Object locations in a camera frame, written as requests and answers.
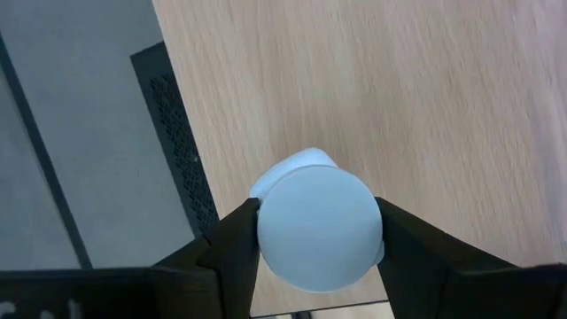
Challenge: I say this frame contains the wooden shelf black metal frame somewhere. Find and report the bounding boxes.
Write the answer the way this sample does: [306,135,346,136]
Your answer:
[151,0,567,319]

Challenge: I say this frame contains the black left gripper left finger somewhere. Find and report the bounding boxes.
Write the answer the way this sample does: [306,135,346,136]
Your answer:
[0,198,262,319]

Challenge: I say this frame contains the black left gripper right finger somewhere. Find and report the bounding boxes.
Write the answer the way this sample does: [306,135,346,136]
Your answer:
[375,196,567,319]

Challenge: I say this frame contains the black perforated metal box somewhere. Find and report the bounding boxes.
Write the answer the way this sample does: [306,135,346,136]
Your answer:
[129,41,221,238]

